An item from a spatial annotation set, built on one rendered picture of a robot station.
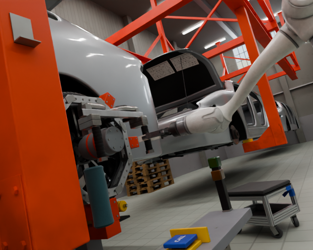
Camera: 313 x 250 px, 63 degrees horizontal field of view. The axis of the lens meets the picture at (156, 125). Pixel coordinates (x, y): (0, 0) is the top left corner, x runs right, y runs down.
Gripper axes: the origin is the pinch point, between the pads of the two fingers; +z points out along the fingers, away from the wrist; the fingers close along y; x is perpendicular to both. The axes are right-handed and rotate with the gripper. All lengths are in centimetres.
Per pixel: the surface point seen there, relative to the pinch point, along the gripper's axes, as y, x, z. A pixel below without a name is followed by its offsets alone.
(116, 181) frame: -3.3, -18.3, 24.9
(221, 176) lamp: -14.1, -24.7, -39.9
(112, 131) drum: -18.6, 6.0, 6.2
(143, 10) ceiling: 690, 568, 373
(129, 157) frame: 6.5, -6.8, 20.4
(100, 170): -29.2, -11.4, 7.9
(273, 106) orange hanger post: 344, 32, -13
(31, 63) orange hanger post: -69, 21, -16
